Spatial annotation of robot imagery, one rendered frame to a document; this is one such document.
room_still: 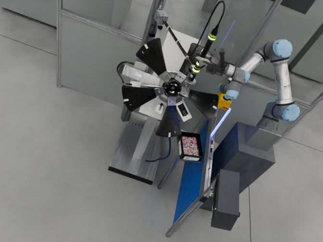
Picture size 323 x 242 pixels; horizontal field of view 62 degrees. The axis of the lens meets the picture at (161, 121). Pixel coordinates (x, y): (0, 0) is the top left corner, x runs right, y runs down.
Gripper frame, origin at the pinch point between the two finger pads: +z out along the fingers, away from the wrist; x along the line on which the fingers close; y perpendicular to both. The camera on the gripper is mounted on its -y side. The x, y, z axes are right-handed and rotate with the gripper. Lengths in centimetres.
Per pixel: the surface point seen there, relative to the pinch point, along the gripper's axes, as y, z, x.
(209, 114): 35.6, -24.9, -8.3
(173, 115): 46.5, -1.9, -11.5
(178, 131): 55, -10, -16
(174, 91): 29.2, 4.7, -6.4
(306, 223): 148, -191, 8
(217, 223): 39, -38, -83
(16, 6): 137, 233, 171
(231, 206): 25, -39, -79
